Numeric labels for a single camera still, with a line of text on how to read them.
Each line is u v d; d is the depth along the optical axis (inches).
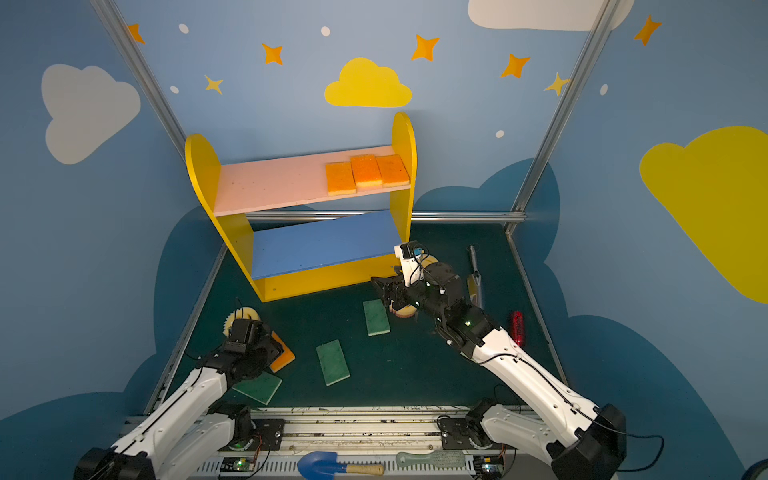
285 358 33.0
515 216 46.3
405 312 37.7
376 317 37.3
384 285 24.2
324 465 27.7
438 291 20.1
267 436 28.8
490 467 28.3
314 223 40.5
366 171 30.1
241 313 36.5
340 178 29.7
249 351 26.5
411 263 24.1
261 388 31.2
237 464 28.0
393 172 30.2
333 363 33.3
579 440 15.2
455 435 29.2
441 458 27.7
